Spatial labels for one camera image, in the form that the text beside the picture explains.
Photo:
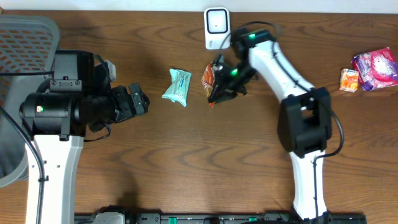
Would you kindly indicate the small orange snack packet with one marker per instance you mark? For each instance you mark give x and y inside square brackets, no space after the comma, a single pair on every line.
[349,80]

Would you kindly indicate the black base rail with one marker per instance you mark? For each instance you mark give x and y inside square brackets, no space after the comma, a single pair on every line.
[113,214]

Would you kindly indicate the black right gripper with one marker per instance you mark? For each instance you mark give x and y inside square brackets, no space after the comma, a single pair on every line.
[227,86]

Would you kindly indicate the white barcode scanner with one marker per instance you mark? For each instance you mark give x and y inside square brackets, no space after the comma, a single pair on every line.
[217,26]

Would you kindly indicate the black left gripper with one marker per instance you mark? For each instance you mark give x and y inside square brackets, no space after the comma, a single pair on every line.
[125,101]

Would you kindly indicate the red orange snack bag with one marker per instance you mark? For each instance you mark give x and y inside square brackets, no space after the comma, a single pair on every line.
[208,79]

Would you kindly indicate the purple pink pad package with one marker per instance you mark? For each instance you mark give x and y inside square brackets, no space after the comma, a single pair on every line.
[377,69]

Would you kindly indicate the teal wipes packet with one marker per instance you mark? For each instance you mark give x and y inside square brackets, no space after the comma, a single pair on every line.
[179,87]

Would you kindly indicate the grey plastic basket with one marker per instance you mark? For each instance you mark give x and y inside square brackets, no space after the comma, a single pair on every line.
[28,45]

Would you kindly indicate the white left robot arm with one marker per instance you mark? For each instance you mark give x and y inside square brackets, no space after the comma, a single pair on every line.
[77,97]

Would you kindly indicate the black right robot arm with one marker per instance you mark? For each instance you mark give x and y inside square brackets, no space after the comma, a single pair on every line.
[305,115]

